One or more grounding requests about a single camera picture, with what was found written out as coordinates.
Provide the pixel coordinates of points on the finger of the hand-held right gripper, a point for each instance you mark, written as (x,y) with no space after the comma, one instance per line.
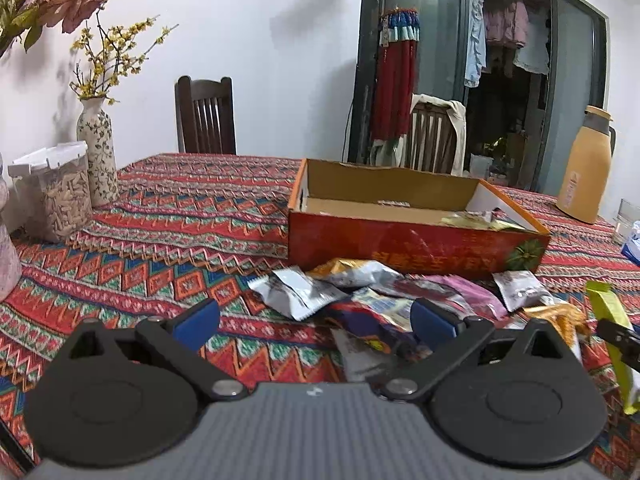
(625,345)

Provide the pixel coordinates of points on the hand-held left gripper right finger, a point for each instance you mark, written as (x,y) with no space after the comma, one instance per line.
(430,320)

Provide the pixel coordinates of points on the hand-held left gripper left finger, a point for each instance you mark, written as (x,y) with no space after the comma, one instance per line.
(197,322)

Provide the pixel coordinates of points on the pink snack packet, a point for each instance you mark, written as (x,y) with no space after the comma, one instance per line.
(462,292)

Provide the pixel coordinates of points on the yellow-green snack packet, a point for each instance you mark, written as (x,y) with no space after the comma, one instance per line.
(607,302)

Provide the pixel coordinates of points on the red cardboard box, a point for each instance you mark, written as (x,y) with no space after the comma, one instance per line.
(400,245)

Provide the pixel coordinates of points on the golden snack packet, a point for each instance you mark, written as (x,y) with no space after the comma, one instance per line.
(560,322)
(475,221)

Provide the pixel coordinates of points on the orange silver chip packet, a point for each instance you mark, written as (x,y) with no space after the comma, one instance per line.
(355,272)

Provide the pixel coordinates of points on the silver dark-print snack packet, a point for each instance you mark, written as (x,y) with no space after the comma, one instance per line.
(520,287)

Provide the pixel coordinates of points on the white blue tissue pack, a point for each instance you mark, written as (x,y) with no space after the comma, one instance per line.
(632,249)

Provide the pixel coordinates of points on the small silver strip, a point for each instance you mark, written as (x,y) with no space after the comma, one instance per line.
(394,203)

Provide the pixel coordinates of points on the clear glass cup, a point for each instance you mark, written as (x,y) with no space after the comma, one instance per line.
(627,212)

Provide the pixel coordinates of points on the white bucket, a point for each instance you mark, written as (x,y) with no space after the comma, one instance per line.
(480,166)

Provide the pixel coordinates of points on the slatted wooden chair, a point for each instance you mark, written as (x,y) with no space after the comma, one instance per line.
(432,140)

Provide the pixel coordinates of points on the tan thermos jug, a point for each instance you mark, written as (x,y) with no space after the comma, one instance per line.
(585,165)

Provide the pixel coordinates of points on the clear plastic food container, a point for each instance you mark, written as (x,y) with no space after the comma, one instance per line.
(57,195)

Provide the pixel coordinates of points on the chair with beige cloth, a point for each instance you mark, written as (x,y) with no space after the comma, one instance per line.
(457,127)

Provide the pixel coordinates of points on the floral ceramic vase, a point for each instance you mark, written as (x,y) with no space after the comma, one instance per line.
(97,155)

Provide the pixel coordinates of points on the dark wooden chair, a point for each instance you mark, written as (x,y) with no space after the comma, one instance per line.
(205,115)

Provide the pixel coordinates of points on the red tassel hanging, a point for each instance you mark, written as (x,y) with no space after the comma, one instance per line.
(395,75)

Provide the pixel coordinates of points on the dark framed glass door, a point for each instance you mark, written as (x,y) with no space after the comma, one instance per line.
(575,85)

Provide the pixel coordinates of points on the yellow flower branches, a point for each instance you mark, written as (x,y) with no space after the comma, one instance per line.
(112,57)

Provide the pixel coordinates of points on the light blue hanging garment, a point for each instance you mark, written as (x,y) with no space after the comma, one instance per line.
(475,45)

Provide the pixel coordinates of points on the white hanging garment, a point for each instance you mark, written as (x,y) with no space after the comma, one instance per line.
(532,45)

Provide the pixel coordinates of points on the pink hanging garments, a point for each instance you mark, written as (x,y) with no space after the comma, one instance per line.
(505,20)

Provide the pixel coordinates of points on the pink leaf plant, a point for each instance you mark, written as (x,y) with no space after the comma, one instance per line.
(47,0)

